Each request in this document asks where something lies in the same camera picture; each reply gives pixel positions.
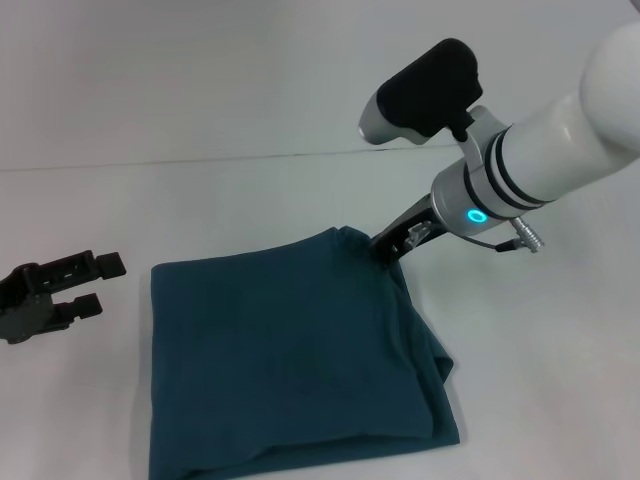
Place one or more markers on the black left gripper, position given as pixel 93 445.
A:
pixel 25 310

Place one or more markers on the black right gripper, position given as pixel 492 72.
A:
pixel 405 230

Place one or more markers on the teal T-shirt with FREE print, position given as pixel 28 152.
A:
pixel 300 360

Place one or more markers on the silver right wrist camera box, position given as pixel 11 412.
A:
pixel 425 95

